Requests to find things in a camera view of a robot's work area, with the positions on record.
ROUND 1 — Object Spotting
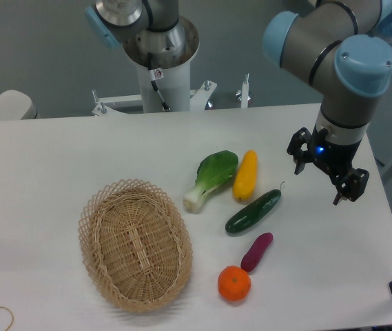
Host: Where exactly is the yellow squash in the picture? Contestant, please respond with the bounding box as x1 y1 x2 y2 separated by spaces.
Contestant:
232 150 258 201

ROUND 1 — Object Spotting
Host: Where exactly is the orange tangerine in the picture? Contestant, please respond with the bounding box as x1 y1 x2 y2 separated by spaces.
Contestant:
218 265 251 302

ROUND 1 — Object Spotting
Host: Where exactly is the white chair back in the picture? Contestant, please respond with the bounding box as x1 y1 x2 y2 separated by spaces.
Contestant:
0 90 39 121

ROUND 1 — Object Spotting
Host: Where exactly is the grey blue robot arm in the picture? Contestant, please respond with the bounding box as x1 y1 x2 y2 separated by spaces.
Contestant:
85 1 392 201

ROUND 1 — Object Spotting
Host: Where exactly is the dark green cucumber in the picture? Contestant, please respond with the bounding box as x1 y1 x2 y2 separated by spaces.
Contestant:
225 182 283 234

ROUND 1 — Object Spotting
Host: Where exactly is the woven wicker basket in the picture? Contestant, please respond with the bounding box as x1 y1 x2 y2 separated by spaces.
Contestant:
79 179 192 312

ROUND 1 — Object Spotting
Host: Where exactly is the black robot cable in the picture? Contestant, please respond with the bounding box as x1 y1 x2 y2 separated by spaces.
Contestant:
146 51 172 112

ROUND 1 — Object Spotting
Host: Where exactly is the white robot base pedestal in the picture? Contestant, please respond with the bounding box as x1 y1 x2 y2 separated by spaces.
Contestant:
92 17 217 116

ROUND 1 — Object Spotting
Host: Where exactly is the green bok choy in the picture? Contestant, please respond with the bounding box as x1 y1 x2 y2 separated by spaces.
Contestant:
183 150 238 213

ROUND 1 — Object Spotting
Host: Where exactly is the purple sweet potato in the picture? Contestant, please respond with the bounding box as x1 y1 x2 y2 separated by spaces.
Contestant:
240 232 274 272

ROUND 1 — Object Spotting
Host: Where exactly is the tan rubber band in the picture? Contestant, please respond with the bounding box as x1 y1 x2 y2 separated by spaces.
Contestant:
0 306 15 329

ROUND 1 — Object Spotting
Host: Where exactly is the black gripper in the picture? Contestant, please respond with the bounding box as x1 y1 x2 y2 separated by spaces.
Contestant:
287 117 369 205

